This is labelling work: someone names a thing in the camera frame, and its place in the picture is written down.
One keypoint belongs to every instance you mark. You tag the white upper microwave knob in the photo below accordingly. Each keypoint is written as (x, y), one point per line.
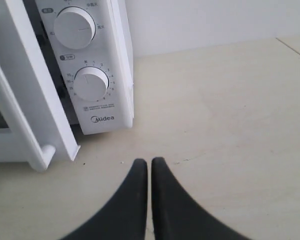
(74, 28)

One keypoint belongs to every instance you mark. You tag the white lower microwave knob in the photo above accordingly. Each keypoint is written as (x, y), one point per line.
(91, 84)

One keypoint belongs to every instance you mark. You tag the white microwave oven body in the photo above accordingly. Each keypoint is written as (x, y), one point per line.
(111, 51)

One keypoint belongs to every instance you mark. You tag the white microwave knob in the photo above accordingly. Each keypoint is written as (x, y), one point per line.
(74, 28)
(91, 84)

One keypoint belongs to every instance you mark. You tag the white microwave door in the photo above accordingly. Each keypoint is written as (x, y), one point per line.
(34, 128)

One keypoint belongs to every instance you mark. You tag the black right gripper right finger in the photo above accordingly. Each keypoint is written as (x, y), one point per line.
(176, 215)

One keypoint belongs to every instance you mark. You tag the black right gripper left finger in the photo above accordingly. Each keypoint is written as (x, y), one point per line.
(124, 216)

